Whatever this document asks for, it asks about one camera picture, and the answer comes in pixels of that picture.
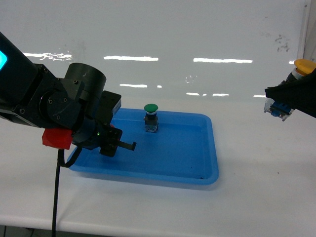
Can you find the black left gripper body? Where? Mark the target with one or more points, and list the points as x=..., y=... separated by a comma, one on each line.
x=94, y=134

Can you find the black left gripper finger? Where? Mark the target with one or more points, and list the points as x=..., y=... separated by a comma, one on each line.
x=127, y=145

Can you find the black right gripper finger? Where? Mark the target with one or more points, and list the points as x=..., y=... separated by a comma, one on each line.
x=296, y=93

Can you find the yellow mushroom push button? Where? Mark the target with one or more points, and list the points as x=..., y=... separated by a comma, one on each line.
x=304, y=65

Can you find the red tape on left arm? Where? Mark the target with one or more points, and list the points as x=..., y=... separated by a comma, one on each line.
x=59, y=138

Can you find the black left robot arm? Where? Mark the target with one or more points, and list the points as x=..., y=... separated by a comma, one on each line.
x=73, y=110

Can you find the green mushroom push button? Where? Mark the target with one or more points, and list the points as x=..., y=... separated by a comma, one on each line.
x=151, y=118

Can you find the blue plastic tray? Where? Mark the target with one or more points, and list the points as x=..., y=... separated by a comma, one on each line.
x=182, y=150

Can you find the white partition panel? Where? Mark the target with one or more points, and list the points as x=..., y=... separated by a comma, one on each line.
x=307, y=39

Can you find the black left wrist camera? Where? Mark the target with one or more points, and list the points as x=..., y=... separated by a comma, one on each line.
x=109, y=105

